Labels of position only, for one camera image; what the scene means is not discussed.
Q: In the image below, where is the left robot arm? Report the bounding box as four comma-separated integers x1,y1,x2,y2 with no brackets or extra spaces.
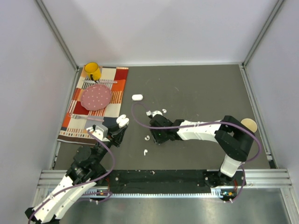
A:
25,117,129,224

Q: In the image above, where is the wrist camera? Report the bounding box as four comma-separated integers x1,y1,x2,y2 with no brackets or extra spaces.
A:
86,125,109,142
146,110,163,119

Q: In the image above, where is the patchwork orange placemat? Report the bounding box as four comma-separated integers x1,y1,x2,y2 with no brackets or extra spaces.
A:
57,67,128,145

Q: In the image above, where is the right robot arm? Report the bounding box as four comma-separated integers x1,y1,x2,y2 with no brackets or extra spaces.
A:
149,112,254,187

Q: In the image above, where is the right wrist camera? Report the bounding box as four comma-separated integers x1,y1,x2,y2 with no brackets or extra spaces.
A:
146,110,163,119

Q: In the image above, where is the yellow mug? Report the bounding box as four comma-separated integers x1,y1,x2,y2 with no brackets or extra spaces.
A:
84,62,101,81

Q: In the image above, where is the pink polka dot plate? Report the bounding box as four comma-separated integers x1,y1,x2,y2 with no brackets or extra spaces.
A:
80,84,112,111

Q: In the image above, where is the purple cable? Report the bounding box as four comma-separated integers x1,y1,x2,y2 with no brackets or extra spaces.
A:
27,130,116,224
132,103,261,203

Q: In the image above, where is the white charging case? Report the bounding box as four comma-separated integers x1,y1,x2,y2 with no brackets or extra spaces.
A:
116,114,129,128
131,94,143,101

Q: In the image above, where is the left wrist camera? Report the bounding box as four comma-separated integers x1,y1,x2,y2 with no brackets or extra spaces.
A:
86,125,109,142

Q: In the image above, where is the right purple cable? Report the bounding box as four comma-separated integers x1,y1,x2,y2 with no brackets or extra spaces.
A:
132,103,261,203

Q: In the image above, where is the cream dotted mug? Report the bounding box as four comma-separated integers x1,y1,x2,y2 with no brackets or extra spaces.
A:
241,118,258,133

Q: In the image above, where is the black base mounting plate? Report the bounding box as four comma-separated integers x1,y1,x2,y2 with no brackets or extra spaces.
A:
98,169,244,194

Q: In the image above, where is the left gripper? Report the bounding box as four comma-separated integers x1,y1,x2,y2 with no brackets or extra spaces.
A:
92,122,127,165

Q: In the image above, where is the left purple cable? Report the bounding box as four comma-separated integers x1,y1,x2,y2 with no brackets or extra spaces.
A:
27,130,116,224

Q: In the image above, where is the closed white charging case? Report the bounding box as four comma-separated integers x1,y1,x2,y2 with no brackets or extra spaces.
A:
131,94,143,101

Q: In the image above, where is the white cable duct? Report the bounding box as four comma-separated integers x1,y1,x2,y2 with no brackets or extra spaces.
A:
81,189,234,198

